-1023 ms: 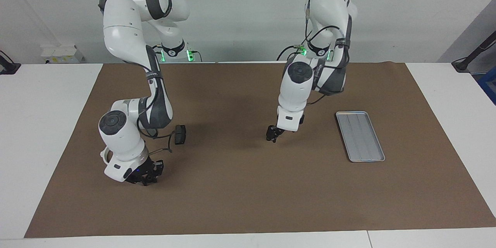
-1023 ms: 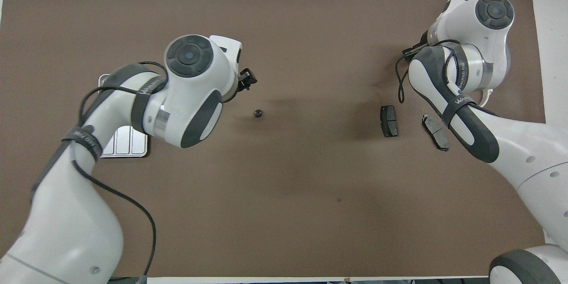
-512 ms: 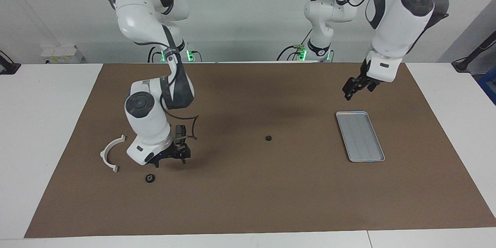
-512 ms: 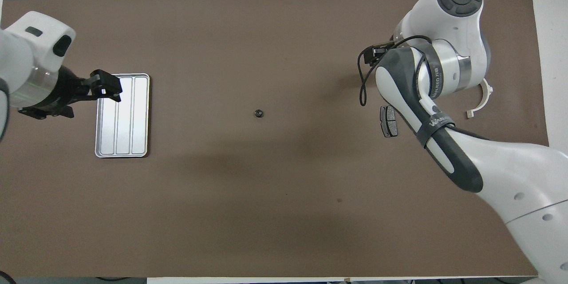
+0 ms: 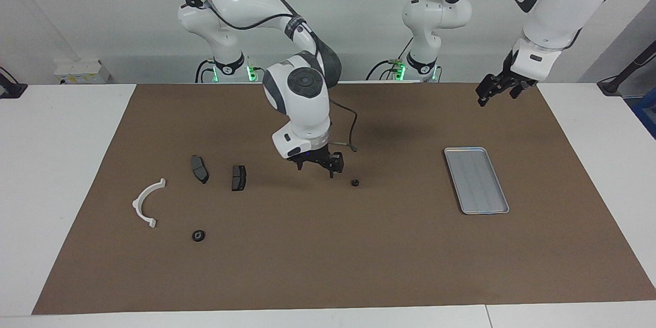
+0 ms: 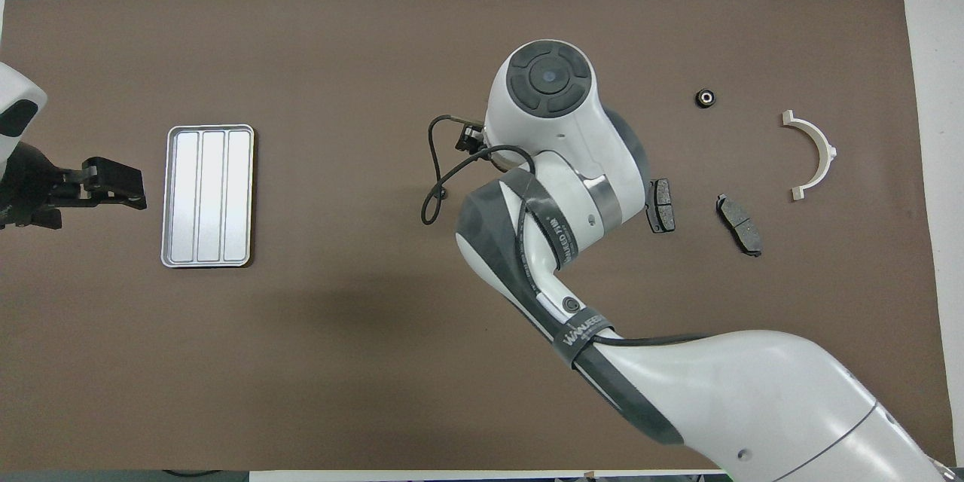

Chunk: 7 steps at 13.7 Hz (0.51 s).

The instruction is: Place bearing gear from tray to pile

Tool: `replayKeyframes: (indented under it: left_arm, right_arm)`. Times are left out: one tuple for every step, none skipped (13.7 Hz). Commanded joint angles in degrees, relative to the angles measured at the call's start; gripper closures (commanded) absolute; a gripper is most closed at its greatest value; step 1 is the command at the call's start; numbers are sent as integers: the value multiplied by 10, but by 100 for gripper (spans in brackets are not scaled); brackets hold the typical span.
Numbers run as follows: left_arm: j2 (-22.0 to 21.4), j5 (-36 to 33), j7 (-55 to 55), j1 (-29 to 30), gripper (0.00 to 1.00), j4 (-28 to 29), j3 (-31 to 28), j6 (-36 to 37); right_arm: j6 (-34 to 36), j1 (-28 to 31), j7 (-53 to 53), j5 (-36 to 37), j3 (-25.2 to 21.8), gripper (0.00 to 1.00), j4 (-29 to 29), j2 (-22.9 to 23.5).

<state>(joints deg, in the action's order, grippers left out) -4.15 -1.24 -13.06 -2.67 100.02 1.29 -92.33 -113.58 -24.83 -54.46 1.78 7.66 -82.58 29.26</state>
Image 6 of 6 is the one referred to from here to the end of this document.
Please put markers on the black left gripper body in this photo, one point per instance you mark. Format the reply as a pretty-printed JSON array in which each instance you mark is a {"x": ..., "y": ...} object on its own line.
[{"x": 26, "y": 188}]

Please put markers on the large black bearing gear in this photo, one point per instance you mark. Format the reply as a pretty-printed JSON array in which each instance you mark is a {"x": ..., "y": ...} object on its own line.
[{"x": 705, "y": 98}]

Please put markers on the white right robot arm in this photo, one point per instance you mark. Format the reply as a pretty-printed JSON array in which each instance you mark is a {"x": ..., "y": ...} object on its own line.
[{"x": 715, "y": 392}]

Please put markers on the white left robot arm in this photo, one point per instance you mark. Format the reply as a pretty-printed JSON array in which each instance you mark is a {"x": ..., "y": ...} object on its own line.
[{"x": 11, "y": 83}]

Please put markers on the silver metal tray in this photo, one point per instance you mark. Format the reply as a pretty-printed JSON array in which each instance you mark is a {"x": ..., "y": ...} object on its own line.
[{"x": 237, "y": 196}]

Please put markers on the brown table mat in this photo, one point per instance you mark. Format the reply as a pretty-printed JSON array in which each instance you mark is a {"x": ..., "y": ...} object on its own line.
[{"x": 301, "y": 361}]

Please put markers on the short grey brake pad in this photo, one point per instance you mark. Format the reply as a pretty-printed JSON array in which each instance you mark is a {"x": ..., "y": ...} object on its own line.
[{"x": 663, "y": 207}]

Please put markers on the long grey brake pad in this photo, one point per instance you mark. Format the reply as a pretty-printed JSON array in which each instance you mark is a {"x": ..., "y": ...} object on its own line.
[{"x": 739, "y": 226}]

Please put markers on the white curved plastic bracket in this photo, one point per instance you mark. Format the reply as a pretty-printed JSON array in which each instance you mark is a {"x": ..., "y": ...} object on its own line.
[{"x": 831, "y": 158}]

